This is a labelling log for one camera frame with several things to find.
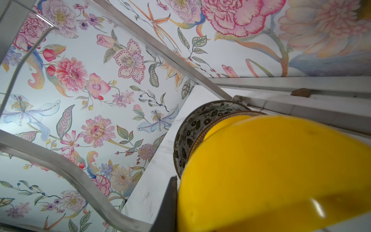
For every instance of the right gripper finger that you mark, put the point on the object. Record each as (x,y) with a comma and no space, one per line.
(166,220)

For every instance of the yellow bowl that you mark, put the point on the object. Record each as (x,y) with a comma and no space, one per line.
(274,174)

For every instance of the pink striped bowl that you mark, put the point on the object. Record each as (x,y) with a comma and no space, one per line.
(219,124)

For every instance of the steel two-tier dish rack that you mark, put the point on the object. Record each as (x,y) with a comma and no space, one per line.
(93,94)

